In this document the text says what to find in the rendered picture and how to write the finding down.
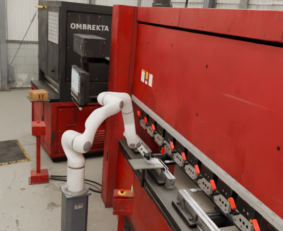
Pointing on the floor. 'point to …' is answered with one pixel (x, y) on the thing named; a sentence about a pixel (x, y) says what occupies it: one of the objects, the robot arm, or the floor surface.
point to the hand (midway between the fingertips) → (146, 156)
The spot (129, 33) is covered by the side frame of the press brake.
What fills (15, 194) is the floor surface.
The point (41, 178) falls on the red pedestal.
